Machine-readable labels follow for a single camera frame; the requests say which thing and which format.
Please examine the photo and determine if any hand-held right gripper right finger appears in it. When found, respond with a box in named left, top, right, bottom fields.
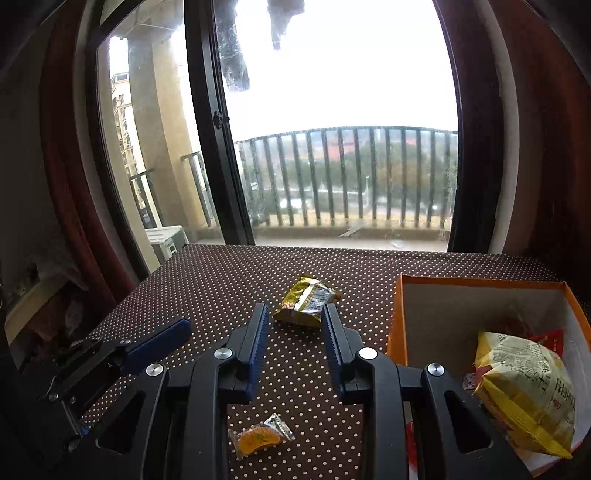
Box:
left=322, top=302, right=532, bottom=480

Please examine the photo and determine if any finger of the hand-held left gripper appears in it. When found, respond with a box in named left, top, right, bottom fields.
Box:
left=48, top=318, right=193, bottom=409

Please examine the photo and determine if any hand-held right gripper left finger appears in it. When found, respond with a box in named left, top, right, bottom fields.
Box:
left=81, top=302, right=271, bottom=480

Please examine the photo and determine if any yellow black snack packet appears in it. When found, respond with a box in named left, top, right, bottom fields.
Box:
left=271, top=274, right=342, bottom=328

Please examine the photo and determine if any orange cardboard box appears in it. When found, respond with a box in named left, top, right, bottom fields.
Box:
left=386, top=274, right=591, bottom=478

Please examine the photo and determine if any large yellow snack bag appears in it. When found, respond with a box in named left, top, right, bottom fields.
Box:
left=475, top=331, right=579, bottom=460

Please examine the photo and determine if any red pink snack packet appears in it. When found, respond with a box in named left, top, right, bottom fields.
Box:
left=530, top=328, right=566, bottom=357

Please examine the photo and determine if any brown polka dot tablecloth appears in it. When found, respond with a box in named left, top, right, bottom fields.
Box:
left=78, top=244, right=591, bottom=480

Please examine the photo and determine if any orange segment candy packet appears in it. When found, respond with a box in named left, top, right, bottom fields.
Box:
left=228, top=412, right=296, bottom=461

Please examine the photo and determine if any white air conditioner unit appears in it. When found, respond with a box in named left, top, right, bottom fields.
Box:
left=145, top=224, right=190, bottom=265

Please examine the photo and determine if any beige cabinet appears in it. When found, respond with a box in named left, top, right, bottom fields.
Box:
left=4, top=274, right=75, bottom=337

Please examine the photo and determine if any balcony railing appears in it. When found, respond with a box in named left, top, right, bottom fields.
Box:
left=129, top=126, right=459, bottom=229

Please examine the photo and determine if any red brown curtain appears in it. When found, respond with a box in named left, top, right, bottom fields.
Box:
left=39, top=0, right=141, bottom=319
left=487, top=0, right=591, bottom=289

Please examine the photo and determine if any dark hanging garment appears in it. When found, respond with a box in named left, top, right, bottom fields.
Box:
left=216, top=0, right=251, bottom=92

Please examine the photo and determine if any grey hanging garment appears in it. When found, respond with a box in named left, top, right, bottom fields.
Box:
left=266, top=0, right=307, bottom=51

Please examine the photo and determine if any black window frame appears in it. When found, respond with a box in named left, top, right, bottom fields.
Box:
left=85, top=0, right=505, bottom=278

